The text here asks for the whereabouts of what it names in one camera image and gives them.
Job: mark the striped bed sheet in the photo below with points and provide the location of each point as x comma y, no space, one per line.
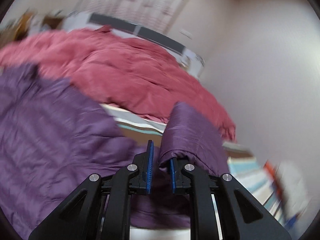
242,164

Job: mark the wooden bedside desk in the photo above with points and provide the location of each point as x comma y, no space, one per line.
28,24

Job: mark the white patterned window curtain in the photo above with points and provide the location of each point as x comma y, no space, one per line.
153,14

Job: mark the grey white headboard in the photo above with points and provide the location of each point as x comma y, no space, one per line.
190,61

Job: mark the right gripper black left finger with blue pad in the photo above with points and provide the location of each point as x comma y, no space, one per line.
99,208

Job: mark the red quilted comforter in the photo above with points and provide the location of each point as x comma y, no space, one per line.
132,73

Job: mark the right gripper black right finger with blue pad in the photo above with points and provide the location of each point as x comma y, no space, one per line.
221,208

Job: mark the purple quilted down jacket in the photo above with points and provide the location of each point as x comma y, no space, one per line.
53,137

